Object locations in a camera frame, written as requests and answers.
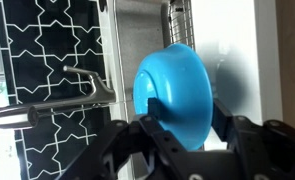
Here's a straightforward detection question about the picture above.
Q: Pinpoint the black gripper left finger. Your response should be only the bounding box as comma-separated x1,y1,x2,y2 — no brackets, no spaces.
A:
139,98,172,147

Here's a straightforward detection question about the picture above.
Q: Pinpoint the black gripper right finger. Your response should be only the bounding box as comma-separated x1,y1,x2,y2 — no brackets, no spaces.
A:
212,99,254,150

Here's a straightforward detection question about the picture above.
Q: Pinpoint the blue plastic bowl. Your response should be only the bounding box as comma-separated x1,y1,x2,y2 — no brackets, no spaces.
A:
133,44,213,151

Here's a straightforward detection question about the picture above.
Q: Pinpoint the stainless steel sink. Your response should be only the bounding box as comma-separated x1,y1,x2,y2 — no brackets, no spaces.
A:
113,0,196,180

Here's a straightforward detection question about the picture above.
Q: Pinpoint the brushed steel faucet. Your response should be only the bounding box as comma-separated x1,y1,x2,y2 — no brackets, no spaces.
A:
0,66,116,129

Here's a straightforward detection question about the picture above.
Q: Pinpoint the wire sink grid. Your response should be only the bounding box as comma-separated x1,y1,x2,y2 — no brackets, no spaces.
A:
168,0,195,49

